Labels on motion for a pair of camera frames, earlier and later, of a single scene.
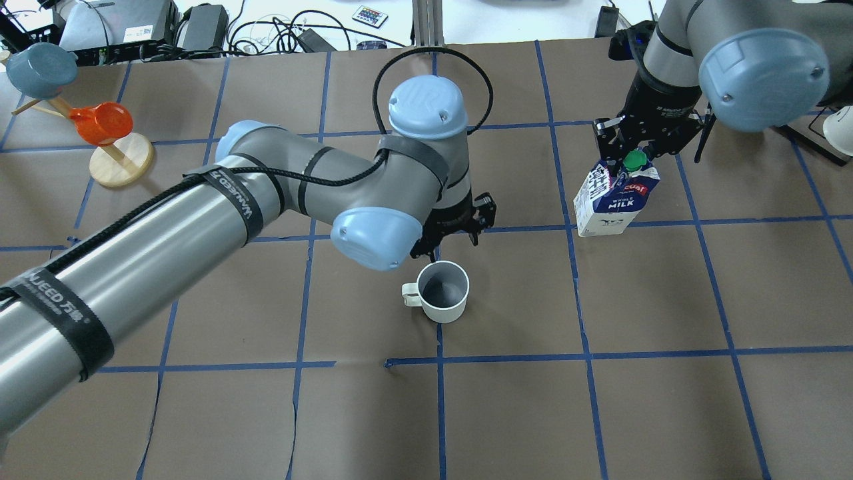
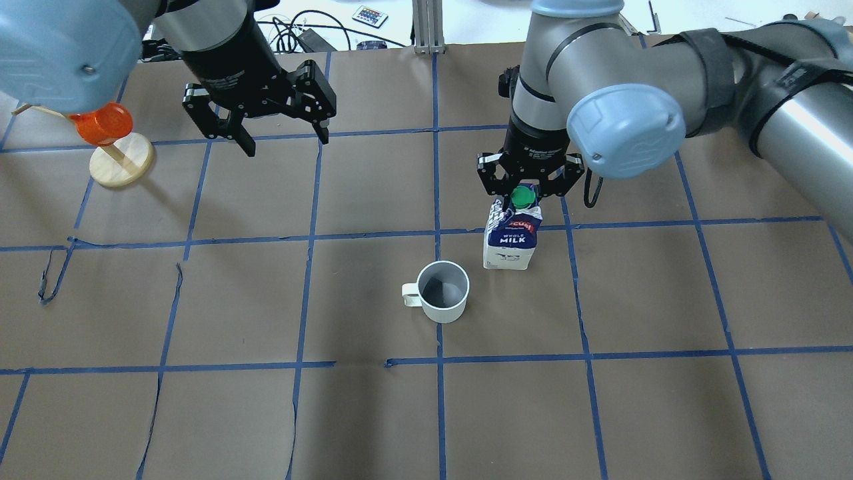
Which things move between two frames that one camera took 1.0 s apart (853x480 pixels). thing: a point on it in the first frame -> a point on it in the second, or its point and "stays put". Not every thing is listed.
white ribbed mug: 442,290 stays put
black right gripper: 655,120 -> 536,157
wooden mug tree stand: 114,165 stays put
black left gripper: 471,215 -> 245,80
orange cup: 103,123 stays put
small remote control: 370,17 stays put
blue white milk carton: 604,205 -> 511,235
